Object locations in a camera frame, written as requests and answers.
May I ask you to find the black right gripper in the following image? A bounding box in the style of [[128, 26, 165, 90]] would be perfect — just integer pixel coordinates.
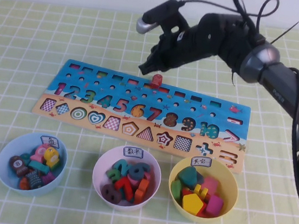
[[137, 23, 202, 82]]

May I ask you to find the red fish piece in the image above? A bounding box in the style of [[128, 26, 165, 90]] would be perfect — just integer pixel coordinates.
[[149, 73, 164, 90]]

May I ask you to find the colourful number puzzle board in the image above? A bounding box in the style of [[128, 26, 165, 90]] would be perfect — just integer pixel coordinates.
[[26, 55, 255, 175]]

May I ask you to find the paper label on pink bowl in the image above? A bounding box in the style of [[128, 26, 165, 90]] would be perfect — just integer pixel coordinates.
[[123, 145, 145, 161]]

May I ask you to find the teal number piece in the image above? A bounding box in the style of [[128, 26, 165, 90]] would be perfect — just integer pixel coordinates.
[[111, 158, 133, 176]]

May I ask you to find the paper label on yellow bowl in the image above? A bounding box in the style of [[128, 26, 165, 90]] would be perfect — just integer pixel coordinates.
[[190, 156, 212, 169]]

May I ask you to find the blue number piece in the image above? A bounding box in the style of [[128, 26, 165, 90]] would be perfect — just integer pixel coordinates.
[[127, 161, 152, 182]]

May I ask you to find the teal heart piece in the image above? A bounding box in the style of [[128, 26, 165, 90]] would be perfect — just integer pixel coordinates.
[[175, 165, 199, 189]]

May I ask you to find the pale pink bowl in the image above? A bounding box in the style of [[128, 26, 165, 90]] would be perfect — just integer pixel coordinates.
[[88, 142, 165, 216]]

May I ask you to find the green number piece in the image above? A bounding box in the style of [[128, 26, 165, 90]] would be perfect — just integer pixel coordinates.
[[105, 168, 124, 184]]

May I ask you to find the blue shape piece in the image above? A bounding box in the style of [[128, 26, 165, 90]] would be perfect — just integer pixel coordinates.
[[195, 171, 205, 185]]

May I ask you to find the green shape piece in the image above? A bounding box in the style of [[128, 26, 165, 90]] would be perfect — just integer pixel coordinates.
[[169, 179, 184, 203]]

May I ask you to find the red number seven piece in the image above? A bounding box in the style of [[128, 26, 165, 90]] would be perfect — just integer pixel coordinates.
[[113, 175, 137, 201]]

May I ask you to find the red shape piece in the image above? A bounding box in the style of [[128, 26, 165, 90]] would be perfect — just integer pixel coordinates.
[[181, 187, 194, 199]]

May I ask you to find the light pink shape piece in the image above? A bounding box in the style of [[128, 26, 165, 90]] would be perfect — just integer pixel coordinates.
[[199, 175, 220, 196]]

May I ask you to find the yellow equals sign piece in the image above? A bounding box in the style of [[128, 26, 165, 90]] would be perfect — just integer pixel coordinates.
[[192, 183, 209, 199]]

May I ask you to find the orange number piece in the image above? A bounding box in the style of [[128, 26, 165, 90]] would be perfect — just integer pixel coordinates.
[[133, 177, 150, 206]]

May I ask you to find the paper label on blue bowl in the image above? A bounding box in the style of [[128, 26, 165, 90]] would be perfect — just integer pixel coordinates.
[[39, 134, 61, 149]]

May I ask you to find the brown number eight piece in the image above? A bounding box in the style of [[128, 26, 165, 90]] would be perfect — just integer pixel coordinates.
[[99, 183, 124, 204]]

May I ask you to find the yellow bowl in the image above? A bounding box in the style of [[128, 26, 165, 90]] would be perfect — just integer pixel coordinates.
[[164, 152, 243, 224]]

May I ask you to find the yellow fish piece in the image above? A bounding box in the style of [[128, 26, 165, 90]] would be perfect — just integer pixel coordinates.
[[42, 147, 61, 169]]

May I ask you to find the yellow pentagon piece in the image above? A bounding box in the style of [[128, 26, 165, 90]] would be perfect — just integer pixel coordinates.
[[180, 191, 205, 217]]

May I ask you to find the pink fish piece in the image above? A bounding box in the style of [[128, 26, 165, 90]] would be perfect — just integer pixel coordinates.
[[29, 142, 50, 164]]

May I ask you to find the magenta square piece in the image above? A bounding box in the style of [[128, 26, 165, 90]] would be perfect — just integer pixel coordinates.
[[205, 194, 225, 216]]

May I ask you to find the light teal fish piece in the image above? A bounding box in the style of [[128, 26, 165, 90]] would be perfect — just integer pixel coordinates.
[[27, 159, 50, 175]]

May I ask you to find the purple fish piece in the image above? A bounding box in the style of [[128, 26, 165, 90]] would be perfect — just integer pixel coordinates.
[[41, 171, 57, 187]]

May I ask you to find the dark teal fish piece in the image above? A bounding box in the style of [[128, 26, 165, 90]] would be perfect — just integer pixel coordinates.
[[19, 152, 33, 165]]

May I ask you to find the grey fish piece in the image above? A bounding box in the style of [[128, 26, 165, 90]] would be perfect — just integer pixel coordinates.
[[24, 169, 44, 190]]

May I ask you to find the brown fish piece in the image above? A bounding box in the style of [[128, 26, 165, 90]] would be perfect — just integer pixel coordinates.
[[8, 155, 30, 178]]

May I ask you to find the orange fish piece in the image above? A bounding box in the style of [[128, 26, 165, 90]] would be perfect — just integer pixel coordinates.
[[18, 176, 32, 191]]

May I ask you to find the light blue bowl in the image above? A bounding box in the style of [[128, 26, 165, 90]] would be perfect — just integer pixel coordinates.
[[0, 127, 70, 201]]

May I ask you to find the green checkered tablecloth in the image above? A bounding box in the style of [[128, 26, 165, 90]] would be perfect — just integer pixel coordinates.
[[0, 0, 299, 224]]

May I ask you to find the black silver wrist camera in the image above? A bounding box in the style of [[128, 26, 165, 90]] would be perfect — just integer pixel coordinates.
[[135, 0, 192, 40]]

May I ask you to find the thin black camera cable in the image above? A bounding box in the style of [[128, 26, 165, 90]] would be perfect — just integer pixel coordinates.
[[178, 0, 281, 24]]

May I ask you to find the black cable connector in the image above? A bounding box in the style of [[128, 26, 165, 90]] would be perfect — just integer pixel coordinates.
[[225, 0, 270, 46]]

